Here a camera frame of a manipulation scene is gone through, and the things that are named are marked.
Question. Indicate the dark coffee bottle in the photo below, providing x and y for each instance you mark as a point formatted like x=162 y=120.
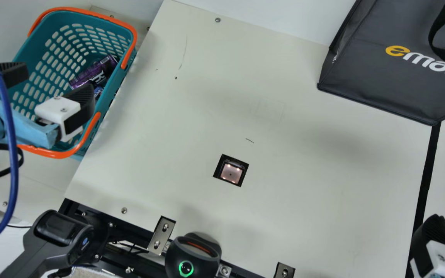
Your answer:
x=93 y=73

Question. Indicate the black strip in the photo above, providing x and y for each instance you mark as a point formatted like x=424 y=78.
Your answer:
x=426 y=177

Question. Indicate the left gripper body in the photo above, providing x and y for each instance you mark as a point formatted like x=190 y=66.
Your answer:
x=29 y=131

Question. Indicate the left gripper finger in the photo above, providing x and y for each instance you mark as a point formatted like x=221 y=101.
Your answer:
x=12 y=73
x=58 y=110

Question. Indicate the black device with green light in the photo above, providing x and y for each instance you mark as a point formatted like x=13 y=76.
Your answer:
x=191 y=255

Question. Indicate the teal shopping basket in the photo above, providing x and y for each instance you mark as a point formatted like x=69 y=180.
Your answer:
x=52 y=50

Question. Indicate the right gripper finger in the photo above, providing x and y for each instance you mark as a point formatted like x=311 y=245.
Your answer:
x=437 y=239

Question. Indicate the small square scanner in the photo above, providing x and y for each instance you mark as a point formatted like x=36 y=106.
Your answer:
x=231 y=171

